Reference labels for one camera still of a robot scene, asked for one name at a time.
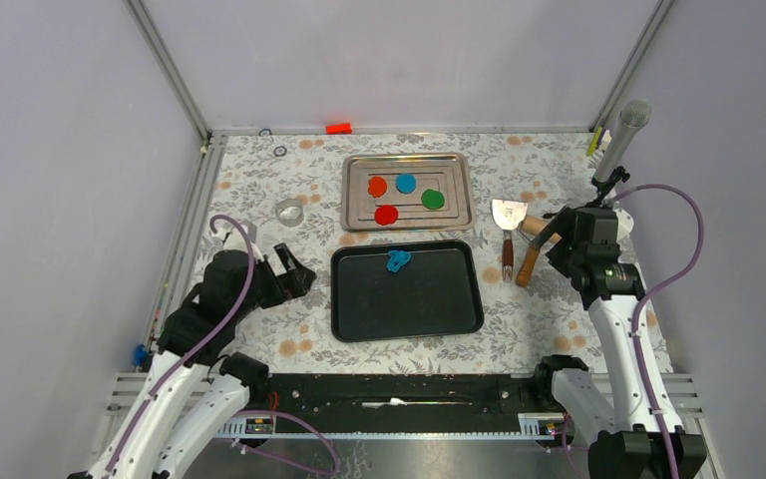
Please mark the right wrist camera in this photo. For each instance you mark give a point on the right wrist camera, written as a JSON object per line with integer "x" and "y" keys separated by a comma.
{"x": 625, "y": 223}

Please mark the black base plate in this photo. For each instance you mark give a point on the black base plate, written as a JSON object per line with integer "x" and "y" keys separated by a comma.
{"x": 405, "y": 404}

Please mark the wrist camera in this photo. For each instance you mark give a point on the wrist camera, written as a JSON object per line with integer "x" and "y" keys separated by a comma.
{"x": 625, "y": 223}
{"x": 231, "y": 238}

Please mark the orange dough disc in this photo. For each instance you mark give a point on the orange dough disc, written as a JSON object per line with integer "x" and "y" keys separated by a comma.
{"x": 377, "y": 187}

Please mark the green dough disc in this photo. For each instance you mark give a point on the green dough disc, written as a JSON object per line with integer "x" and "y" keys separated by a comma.
{"x": 433, "y": 200}

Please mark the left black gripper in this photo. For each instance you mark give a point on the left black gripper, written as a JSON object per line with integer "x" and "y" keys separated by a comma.
{"x": 296, "y": 281}

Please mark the small glass bowl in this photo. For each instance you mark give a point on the small glass bowl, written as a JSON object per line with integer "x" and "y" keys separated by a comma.
{"x": 290, "y": 212}

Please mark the orange block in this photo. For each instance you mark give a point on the orange block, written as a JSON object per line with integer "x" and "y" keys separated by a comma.
{"x": 339, "y": 129}

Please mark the blue dough piece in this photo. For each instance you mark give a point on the blue dough piece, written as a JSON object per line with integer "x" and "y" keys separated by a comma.
{"x": 406, "y": 184}

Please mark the brown handled tool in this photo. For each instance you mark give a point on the brown handled tool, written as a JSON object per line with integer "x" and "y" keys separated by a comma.
{"x": 508, "y": 215}

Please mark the grey microphone on tripod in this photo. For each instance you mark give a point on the grey microphone on tripod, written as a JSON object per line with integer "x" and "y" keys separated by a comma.
{"x": 609, "y": 171}

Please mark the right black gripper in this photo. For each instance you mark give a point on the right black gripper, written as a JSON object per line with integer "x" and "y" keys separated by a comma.
{"x": 564, "y": 224}

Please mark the blue dough scrap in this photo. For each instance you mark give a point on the blue dough scrap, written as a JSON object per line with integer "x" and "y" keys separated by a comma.
{"x": 397, "y": 258}

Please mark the yellow marker pen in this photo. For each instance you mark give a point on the yellow marker pen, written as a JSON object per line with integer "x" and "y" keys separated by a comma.
{"x": 595, "y": 141}

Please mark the red dough disc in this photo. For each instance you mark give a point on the red dough disc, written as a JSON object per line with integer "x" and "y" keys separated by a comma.
{"x": 386, "y": 215}

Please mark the floral tablecloth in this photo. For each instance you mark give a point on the floral tablecloth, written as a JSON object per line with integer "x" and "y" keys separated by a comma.
{"x": 521, "y": 325}

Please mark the black plastic tray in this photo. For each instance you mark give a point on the black plastic tray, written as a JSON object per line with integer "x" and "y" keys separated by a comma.
{"x": 436, "y": 293}

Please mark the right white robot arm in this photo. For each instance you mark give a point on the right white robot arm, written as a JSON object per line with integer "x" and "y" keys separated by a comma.
{"x": 637, "y": 432}

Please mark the silver metal tray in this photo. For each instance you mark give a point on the silver metal tray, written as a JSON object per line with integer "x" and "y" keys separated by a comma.
{"x": 448, "y": 173}

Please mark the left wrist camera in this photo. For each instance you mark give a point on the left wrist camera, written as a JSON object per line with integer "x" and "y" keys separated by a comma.
{"x": 231, "y": 238}

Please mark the wooden dough roller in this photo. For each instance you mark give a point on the wooden dough roller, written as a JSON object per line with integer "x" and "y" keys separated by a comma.
{"x": 542, "y": 232}

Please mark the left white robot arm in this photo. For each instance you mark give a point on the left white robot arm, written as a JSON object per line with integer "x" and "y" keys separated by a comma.
{"x": 190, "y": 390}

